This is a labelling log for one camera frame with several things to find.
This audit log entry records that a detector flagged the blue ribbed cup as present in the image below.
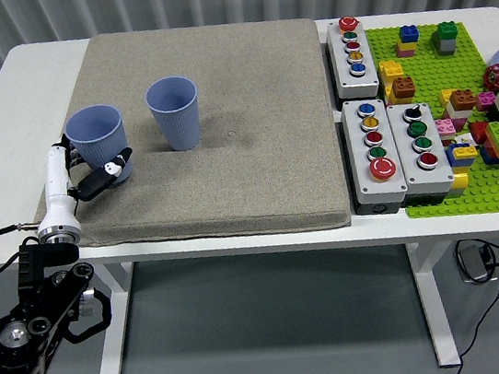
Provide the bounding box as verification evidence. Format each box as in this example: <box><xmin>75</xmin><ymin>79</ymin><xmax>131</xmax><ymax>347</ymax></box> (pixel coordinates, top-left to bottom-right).
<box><xmin>143</xmin><ymin>74</ymin><xmax>206</xmax><ymax>156</ymax></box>
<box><xmin>61</xmin><ymin>100</ymin><xmax>136</xmax><ymax>191</ymax></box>

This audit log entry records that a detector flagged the white printed toy brick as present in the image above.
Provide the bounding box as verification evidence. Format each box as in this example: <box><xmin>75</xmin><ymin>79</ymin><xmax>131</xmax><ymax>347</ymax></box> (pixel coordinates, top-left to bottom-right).
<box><xmin>452</xmin><ymin>132</ymin><xmax>475</xmax><ymax>149</ymax></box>

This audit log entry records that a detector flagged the brown toy brick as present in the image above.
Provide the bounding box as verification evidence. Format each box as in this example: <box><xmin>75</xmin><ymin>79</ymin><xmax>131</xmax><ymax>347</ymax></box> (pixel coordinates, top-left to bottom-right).
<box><xmin>389</xmin><ymin>75</ymin><xmax>418</xmax><ymax>101</ymax></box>
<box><xmin>448</xmin><ymin>88</ymin><xmax>478</xmax><ymax>113</ymax></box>

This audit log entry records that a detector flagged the grey-brown mat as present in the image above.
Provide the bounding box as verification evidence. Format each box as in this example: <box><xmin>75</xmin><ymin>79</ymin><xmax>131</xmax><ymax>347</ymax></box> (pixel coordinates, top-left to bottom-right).
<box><xmin>6</xmin><ymin>3</ymin><xmax>354</xmax><ymax>271</ymax></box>

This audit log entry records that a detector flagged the grey toy brick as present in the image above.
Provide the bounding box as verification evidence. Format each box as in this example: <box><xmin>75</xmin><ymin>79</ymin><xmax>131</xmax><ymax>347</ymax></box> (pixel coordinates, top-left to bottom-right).
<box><xmin>430</xmin><ymin>29</ymin><xmax>459</xmax><ymax>60</ymax></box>

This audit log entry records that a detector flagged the blue toy brick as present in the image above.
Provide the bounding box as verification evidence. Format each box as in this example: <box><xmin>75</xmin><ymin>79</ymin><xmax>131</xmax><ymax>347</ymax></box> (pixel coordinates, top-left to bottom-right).
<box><xmin>397</xmin><ymin>24</ymin><xmax>423</xmax><ymax>45</ymax></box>
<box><xmin>445</xmin><ymin>140</ymin><xmax>473</xmax><ymax>170</ymax></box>
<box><xmin>478</xmin><ymin>143</ymin><xmax>499</xmax><ymax>168</ymax></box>

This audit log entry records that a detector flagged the green brick baseplate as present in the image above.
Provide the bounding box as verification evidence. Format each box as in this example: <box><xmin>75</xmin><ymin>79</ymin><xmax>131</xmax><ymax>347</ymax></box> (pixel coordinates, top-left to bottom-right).
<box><xmin>363</xmin><ymin>9</ymin><xmax>499</xmax><ymax>229</ymax></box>

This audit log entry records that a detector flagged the control box with black selector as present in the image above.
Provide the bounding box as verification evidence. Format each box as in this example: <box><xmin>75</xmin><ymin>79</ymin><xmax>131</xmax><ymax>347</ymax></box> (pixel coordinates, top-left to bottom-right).
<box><xmin>385</xmin><ymin>97</ymin><xmax>458</xmax><ymax>209</ymax></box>

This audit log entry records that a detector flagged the grey power adapter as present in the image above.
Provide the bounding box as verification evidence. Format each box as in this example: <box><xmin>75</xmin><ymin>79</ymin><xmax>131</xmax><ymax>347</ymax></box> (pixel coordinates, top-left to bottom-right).
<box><xmin>453</xmin><ymin>241</ymin><xmax>495</xmax><ymax>286</ymax></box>

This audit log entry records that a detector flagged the white table leg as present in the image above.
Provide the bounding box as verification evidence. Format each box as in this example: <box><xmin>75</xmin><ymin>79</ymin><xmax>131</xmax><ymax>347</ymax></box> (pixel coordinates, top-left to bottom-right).
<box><xmin>403</xmin><ymin>237</ymin><xmax>462</xmax><ymax>371</ymax></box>
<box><xmin>80</xmin><ymin>257</ymin><xmax>149</xmax><ymax>374</ymax></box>

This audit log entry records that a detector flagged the small yellow toy brick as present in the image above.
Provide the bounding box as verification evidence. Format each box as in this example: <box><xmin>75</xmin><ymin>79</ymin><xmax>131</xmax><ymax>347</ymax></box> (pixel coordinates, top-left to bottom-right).
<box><xmin>451</xmin><ymin>143</ymin><xmax>479</xmax><ymax>163</ymax></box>

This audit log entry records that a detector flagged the red valve wheel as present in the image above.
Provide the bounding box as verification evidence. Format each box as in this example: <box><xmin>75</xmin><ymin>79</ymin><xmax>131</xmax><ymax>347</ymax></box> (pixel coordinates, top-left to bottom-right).
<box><xmin>481</xmin><ymin>63</ymin><xmax>499</xmax><ymax>93</ymax></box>

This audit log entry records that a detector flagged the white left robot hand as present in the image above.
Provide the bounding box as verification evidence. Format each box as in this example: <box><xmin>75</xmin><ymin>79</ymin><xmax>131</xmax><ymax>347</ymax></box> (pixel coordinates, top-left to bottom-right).
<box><xmin>22</xmin><ymin>124</ymin><xmax>144</xmax><ymax>241</ymax></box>

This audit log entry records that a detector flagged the red toy brick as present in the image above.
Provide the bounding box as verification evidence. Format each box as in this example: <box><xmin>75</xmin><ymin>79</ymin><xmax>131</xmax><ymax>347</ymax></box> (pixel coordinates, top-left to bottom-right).
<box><xmin>468</xmin><ymin>119</ymin><xmax>495</xmax><ymax>147</ymax></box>

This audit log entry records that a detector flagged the pink toy brick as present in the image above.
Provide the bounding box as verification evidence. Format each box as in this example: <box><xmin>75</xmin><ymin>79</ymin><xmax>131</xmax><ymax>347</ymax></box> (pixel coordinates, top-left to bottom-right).
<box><xmin>434</xmin><ymin>116</ymin><xmax>458</xmax><ymax>139</ymax></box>
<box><xmin>395</xmin><ymin>42</ymin><xmax>419</xmax><ymax>60</ymax></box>

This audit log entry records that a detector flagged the grey five-button control box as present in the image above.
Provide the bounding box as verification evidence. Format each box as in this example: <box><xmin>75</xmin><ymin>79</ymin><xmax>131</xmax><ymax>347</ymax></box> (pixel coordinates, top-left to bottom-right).
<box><xmin>337</xmin><ymin>94</ymin><xmax>412</xmax><ymax>219</ymax></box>
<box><xmin>322</xmin><ymin>13</ymin><xmax>383</xmax><ymax>104</ymax></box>

